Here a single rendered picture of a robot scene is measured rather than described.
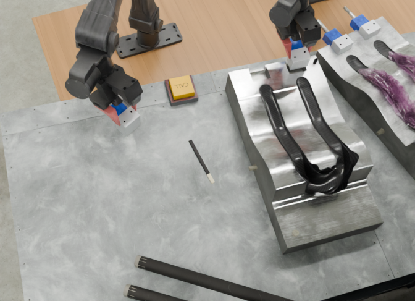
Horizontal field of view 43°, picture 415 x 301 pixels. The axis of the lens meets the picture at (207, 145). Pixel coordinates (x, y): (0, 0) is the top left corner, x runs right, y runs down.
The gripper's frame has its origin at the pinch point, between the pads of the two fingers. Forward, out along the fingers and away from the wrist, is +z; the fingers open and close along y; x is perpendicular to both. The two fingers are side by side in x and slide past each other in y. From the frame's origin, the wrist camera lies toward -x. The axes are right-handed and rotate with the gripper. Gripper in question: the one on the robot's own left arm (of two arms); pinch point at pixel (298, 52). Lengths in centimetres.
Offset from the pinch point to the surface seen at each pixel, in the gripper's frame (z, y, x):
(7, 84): 51, -105, 95
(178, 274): 19, -46, -44
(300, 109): 10.1, -3.6, -11.0
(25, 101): 55, -99, 85
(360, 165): 13.7, 4.5, -31.8
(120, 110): -4, -49, -9
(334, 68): 10.7, 11.5, 2.4
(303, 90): 8.7, -0.7, -5.5
